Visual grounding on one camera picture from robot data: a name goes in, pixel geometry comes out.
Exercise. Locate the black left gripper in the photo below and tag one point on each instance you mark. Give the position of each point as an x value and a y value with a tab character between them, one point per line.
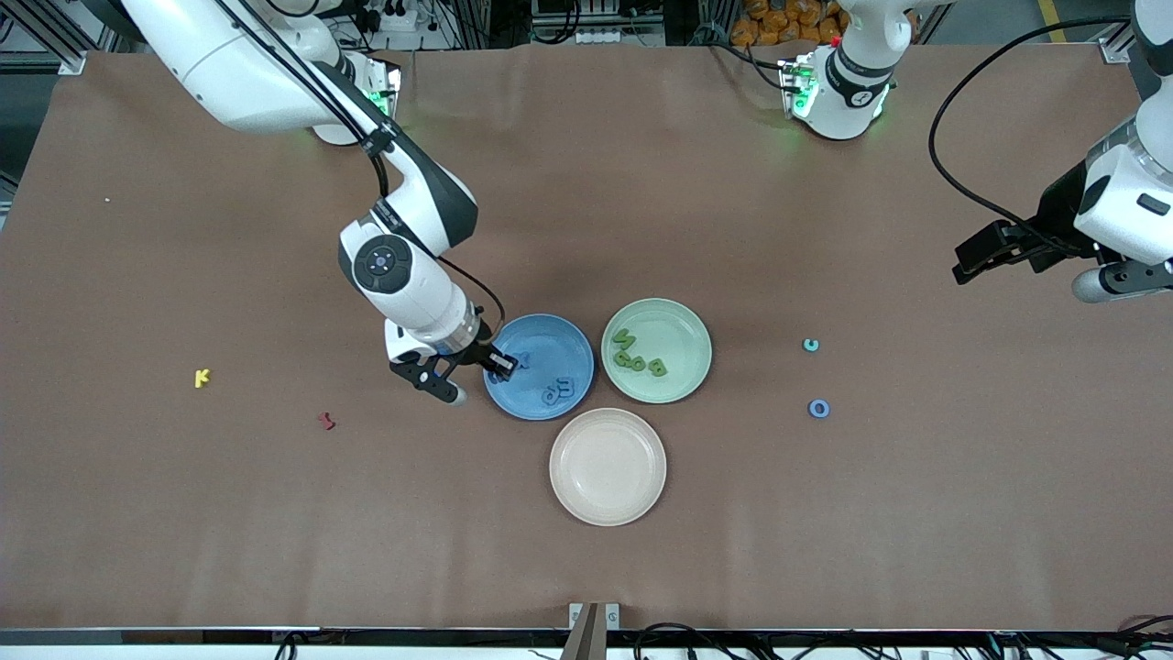
1057	216

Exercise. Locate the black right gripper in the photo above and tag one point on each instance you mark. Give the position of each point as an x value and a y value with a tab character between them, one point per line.
478	350

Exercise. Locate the blue letter a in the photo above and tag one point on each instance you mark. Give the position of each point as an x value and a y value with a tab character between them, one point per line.
550	396

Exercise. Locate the blue letter m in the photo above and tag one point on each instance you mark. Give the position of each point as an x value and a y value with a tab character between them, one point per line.
569	387

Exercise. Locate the green letter N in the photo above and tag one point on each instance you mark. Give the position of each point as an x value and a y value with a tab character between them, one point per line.
624	341

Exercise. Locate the green letter B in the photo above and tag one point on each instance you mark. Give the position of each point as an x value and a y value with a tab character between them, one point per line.
657	368

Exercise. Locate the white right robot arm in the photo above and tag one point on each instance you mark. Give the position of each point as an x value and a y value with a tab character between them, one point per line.
238	64

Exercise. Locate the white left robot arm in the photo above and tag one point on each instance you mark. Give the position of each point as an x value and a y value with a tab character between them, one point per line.
848	92

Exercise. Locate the blue round plate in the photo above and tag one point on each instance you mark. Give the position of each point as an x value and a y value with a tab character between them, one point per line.
541	335

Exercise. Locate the pale beige round plate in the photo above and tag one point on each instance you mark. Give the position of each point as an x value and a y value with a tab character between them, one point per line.
608	467

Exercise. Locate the brown table cover sheet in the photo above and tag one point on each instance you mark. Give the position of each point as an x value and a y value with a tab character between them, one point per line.
586	229

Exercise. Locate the light green round plate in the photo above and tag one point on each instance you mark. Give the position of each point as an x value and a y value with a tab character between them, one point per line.
674	330

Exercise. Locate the blue letter O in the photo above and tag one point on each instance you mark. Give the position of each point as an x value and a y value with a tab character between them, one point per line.
810	409

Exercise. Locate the yellow letter K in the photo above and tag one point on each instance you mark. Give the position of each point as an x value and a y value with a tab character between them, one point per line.
202	377

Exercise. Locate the orange objects pile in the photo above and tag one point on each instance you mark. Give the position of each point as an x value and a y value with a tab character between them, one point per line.
788	18

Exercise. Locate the white power strip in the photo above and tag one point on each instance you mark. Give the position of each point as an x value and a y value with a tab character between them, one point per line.
408	22
596	38

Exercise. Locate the black right camera bracket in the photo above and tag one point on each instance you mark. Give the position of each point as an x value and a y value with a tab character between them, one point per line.
417	374

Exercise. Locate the aluminium frame profile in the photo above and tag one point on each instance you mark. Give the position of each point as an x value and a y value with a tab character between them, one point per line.
1116	50
71	62

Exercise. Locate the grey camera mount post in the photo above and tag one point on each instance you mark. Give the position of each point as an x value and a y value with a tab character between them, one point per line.
594	632

